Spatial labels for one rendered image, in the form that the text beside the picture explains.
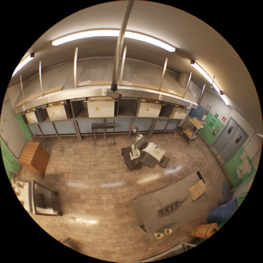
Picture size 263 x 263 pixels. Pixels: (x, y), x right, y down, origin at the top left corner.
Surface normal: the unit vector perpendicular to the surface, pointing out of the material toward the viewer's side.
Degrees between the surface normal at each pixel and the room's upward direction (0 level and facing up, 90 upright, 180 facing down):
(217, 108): 90
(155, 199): 0
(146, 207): 0
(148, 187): 0
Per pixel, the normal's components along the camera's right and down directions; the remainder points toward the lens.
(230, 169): -0.96, 0.04
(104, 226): 0.14, -0.76
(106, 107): 0.22, 0.65
